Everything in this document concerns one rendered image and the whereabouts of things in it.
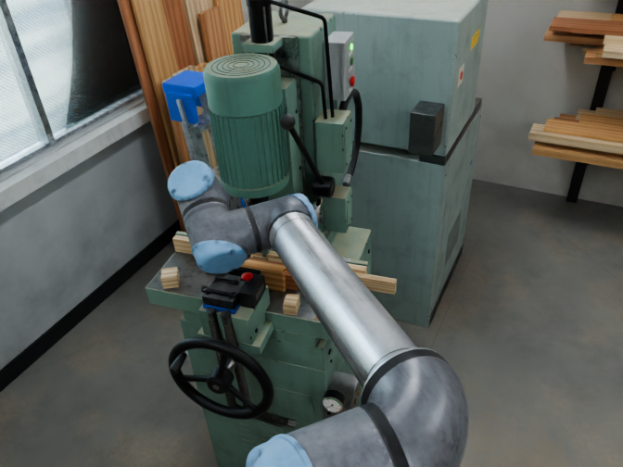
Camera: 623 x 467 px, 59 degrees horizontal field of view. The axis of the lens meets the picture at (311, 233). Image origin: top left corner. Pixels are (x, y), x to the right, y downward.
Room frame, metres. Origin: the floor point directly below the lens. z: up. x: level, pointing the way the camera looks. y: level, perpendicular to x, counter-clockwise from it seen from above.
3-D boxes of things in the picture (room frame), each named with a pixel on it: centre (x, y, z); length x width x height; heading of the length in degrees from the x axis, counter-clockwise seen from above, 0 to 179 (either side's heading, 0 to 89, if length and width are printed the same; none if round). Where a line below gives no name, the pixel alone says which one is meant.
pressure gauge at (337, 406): (0.96, -0.03, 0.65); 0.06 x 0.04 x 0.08; 70
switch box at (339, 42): (1.50, -0.11, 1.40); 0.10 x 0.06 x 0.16; 160
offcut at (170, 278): (1.22, 0.41, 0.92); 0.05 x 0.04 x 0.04; 6
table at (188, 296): (1.15, 0.18, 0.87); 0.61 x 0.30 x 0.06; 70
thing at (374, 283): (1.22, 0.06, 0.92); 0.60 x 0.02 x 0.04; 70
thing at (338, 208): (1.37, -0.07, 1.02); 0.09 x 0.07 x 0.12; 70
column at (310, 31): (1.53, 0.04, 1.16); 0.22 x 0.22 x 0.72; 70
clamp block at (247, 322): (1.07, 0.21, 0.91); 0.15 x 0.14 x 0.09; 70
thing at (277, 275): (1.18, 0.16, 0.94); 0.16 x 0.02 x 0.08; 70
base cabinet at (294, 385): (1.36, 0.10, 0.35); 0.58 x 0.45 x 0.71; 160
